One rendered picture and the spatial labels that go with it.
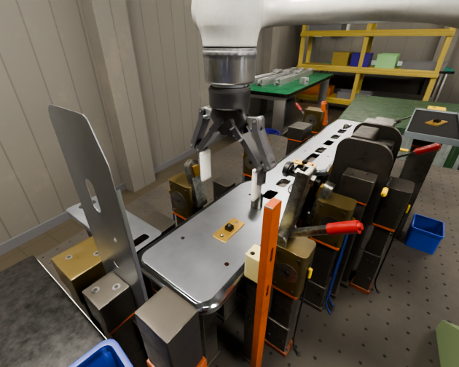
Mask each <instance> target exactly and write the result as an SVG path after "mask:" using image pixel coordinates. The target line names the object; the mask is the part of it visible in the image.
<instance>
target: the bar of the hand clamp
mask: <svg viewBox="0 0 459 367"><path fill-rule="evenodd" d="M316 170H317V168H315V167H313V166H309V165H306V164H305V165H304V167H303V169H302V170H300V169H299V168H297V169H294V163H293V162H291V161H289V162H287V163H286V164H285V165H284V166H283V169H282V174H283V176H285V177H288V176H290V175H291V174H293V175H294V176H293V177H295V179H294V182H293V185H292V188H291V191H290V195H289V198H288V201H287V203H286V207H285V210H284V212H283V216H282V219H281V221H280V225H279V228H278V233H281V234H283V235H284V236H285V237H286V239H287V238H288V236H289V232H290V231H291V229H293V228H295V226H296V223H297V220H298V218H299V214H300V213H301V210H302V207H303V205H304V203H305V199H306V197H307V193H308V192H309V189H310V186H311V185H312V186H313V185H314V184H315V185H317V186H319V185H320V183H321V181H320V180H318V179H317V176H315V172H316Z"/></svg>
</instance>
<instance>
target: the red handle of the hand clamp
mask: <svg viewBox="0 0 459 367"><path fill-rule="evenodd" d="M361 230H364V226H363V224H362V223H360V221H359V220H353V221H341V222H334V223H328V224H327V225H320V226H307V227H300V228H293V229H291V231H290V232H289V236H288V238H292V237H309V236H318V235H329V236H334V235H344V234H360V233H361Z"/></svg>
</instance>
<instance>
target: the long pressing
mask: <svg viewBox="0 0 459 367"><path fill-rule="evenodd" d="M360 123H361V122H354V121H349V120H344V119H336V120H334V121H333V122H332V123H331V124H329V125H328V126H326V127H325V128H324V129H322V130H321V131H320V132H318V133H317V134H315V135H314V136H313V137H312V138H310V139H309V140H307V141H305V142H304V143H303V144H302V145H301V146H299V147H297V148H296V149H295V150H293V151H292V152H291V153H289V154H288V155H286V156H285V157H284V158H283V159H281V160H280V161H278V162H277V166H276V167H274V168H273V169H272V170H271V171H269V172H267V173H266V181H265V184H263V185H262V195H263V196H264V195H265V194H266V193H267V192H268V191H273V192H276V193H277V194H276V195H275V196H274V198H276V199H279V200H282V205H281V211H280V222H281V219H282V216H283V212H284V210H285V207H286V203H287V201H288V198H289V195H290V191H291V188H292V185H293V182H294V179H295V177H292V176H288V177H285V176H283V174H282V169H283V166H284V165H285V164H286V163H287V162H289V161H291V162H293V161H294V160H295V159H300V160H304V159H307V158H308V157H309V156H310V155H311V154H317V155H319V156H318V157H317V158H316V159H315V160H314V161H312V163H315V164H317V166H316V167H315V168H317V170H316V172H315V176H320V175H328V171H329V168H330V167H331V165H332V164H333V162H334V156H335V153H336V149H337V145H338V143H339V142H340V141H341V140H342V139H344V138H347V137H351V135H352V134H353V130H354V128H355V127H356V126H357V125H358V124H360ZM344 124H347V125H351V127H350V128H347V129H343V125H344ZM340 130H346V131H345V132H344V133H338V132H339V131H340ZM334 135H340V137H339V138H338V139H333V138H331V137H332V136H334ZM327 141H333V144H332V145H330V146H327V145H324V144H325V142H327ZM319 148H325V149H326V150H325V151H324V152H323V153H318V152H315V151H316V150H317V149H319ZM281 180H287V181H290V183H289V184H287V185H286V186H285V187H280V186H277V185H276V184H277V183H279V182H280V181H281ZM251 181H252V179H251V180H249V181H244V182H241V183H238V184H237V185H235V186H233V187H232V188H231V189H230V190H228V191H227V192H225V193H223V194H222V195H221V196H220V197H218V198H216V199H215V200H214V201H212V202H211V203H209V204H208V205H206V206H205V207H204V208H202V209H201V210H199V211H197V212H196V213H195V214H194V215H192V216H190V217H189V218H188V219H186V220H185V221H183V222H182V223H180V224H179V225H178V226H176V227H175V228H173V229H172V230H170V231H169V232H168V233H166V234H164V235H163V236H161V237H160V238H159V239H158V240H156V241H154V242H153V243H152V244H150V245H149V246H147V247H146V248H144V249H143V250H142V251H141V252H140V253H139V254H138V255H137V257H138V261H139V264H140V268H141V273H142V274H144V275H145V276H146V277H148V278H149V279H150V280H151V281H152V282H153V283H155V284H156V285H158V286H159V287H160V288H162V287H164V286H165V285H166V286H168V287H169V288H170V289H171V290H172V291H174V292H175V293H177V294H178V295H179V296H180V297H181V298H183V299H184V300H185V301H187V302H188V303H190V304H191V305H192V306H193V307H194V308H196V309H197V311H198V314H199V315H208V314H211V313H213V312H215V311H216V310H218V309H219V308H220V307H221V306H222V305H223V304H224V302H225V301H226V300H227V299H228V298H229V297H230V296H231V295H232V293H233V292H234V291H235V289H236V288H237V287H238V286H239V285H240V284H241V283H242V282H243V280H244V279H245V275H244V273H245V256H246V253H247V252H248V251H249V250H250V249H251V247H252V246H253V245H254V244H257V245H259V246H261V237H262V220H263V211H264V206H265V204H267V203H268V202H269V201H270V200H271V199H267V198H264V197H263V203H262V208H261V209H258V210H257V209H253V208H252V207H251V195H249V194H251ZM232 218H236V219H237V220H239V221H242V222H244V226H243V227H241V228H240V229H239V230H238V231H237V232H236V233H235V234H234V235H233V236H231V238H229V239H228V241H226V242H222V241H221V240H218V239H217V238H215V237H214V236H213V234H214V233H215V232H217V231H218V230H219V229H220V228H222V227H223V225H225V224H226V223H227V222H228V221H230V220H231V219H232ZM280 222H279V225H280ZM181 237H185V238H184V239H183V240H182V239H181ZM225 263H229V265H228V266H225V265H224V264H225Z"/></svg>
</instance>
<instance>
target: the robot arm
mask: <svg viewBox="0 0 459 367"><path fill-rule="evenodd" d="M191 10H192V19H193V22H194V24H195V27H196V29H197V30H198V31H199V33H200V34H201V38H202V43H203V65H204V80H205V82H207V83H209V84H212V85H210V87H209V88H208V91H209V105H210V106H205V107H202V108H199V110H198V121H197V124H196V127H195V131H194V133H193V136H192V139H191V142H190V147H191V148H195V149H196V151H197V155H198V163H199V165H200V175H201V181H205V180H207V179H209V178H210V177H211V150H210V149H208V147H209V146H210V145H211V143H212V142H213V140H214V139H215V138H216V136H217V135H218V134H219V133H220V134H221V135H228V136H229V137H235V138H236V140H237V141H238V142H240V143H241V145H242V147H243V148H244V150H245V151H246V153H247V155H248V157H249V158H250V160H251V161H252V163H253V165H254V167H255V169H253V170H252V181H251V201H255V200H256V199H257V198H258V197H260V196H261V192H262V185H263V184H264V183H265V181H266V173H267V172H269V171H271V170H272V169H273V168H274V167H276V166H277V163H276V161H275V157H274V154H273V152H272V148H271V145H270V142H269V139H268V137H267V133H266V130H265V128H264V117H263V116H262V115H261V116H258V117H250V116H249V113H248V109H249V106H250V97H251V88H250V86H249V85H248V84H250V83H253V82H254V80H255V73H256V55H257V51H256V46H257V40H258V36H259V32H260V30H262V29H264V28H270V27H277V26H286V25H328V24H362V23H430V24H437V25H444V26H447V27H451V28H457V29H459V0H192V6H191ZM210 118H212V120H213V124H212V125H211V127H210V128H209V131H208V133H207V134H206V135H205V131H206V129H207V127H208V123H209V122H210ZM248 124H250V128H251V129H252V133H253V136H254V140H255V141H254V140H253V138H252V137H251V131H250V130H249V128H248V126H247V125H248ZM242 132H243V133H244V134H243V135H241V133H242ZM204 135H205V137H204ZM255 142H256V143H255ZM206 149H207V150H206Z"/></svg>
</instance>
